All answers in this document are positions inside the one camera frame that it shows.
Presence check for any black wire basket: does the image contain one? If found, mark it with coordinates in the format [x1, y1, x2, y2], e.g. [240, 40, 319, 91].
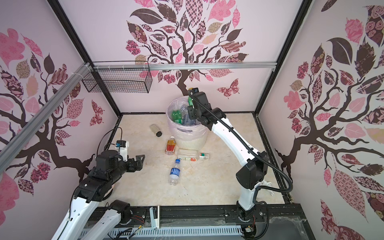
[82, 60, 153, 94]

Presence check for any glass spice jar black cap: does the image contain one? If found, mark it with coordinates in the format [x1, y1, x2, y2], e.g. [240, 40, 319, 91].
[150, 124, 163, 137]

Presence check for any red yellow label drink bottle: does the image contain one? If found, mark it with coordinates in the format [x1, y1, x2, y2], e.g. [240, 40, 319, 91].
[165, 136, 176, 156]

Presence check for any white woven waste bin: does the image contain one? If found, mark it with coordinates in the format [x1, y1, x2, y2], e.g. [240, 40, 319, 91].
[175, 135, 208, 151]

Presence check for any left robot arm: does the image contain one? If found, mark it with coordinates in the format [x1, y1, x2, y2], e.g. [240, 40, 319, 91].
[52, 150, 146, 240]

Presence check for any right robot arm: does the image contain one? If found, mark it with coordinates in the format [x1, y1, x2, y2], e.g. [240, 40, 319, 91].
[188, 88, 293, 221]

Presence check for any aluminium frame bar left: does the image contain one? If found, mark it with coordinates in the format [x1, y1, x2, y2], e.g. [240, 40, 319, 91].
[1, 63, 92, 173]

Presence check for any aluminium frame bar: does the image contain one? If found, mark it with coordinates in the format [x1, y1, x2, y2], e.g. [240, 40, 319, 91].
[1, 63, 92, 173]
[93, 62, 277, 71]

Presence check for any white bracket on rail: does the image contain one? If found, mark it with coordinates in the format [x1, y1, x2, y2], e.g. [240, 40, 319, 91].
[150, 206, 161, 230]

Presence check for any aluminium frame bar back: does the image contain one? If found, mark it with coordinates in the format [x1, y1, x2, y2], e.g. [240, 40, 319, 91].
[93, 62, 277, 71]

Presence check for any green bottle yellow cap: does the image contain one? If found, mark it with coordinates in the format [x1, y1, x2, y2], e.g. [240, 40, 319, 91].
[188, 96, 194, 107]
[171, 110, 183, 125]

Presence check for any pink plastic bin liner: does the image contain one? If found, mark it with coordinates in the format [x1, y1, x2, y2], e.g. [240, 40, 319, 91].
[166, 96, 209, 141]

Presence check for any small blue label water bottle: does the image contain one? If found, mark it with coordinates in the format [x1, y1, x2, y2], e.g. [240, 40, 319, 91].
[169, 159, 181, 186]

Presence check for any white cable duct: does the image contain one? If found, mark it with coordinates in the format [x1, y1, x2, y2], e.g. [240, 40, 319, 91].
[104, 226, 243, 240]

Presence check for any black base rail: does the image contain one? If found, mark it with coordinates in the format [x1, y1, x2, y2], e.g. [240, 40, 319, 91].
[80, 203, 316, 240]

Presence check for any clear bottle green red label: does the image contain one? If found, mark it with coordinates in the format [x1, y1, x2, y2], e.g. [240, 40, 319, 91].
[177, 149, 210, 162]

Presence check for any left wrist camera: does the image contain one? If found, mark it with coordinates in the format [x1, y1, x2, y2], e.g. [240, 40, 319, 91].
[115, 140, 129, 162]

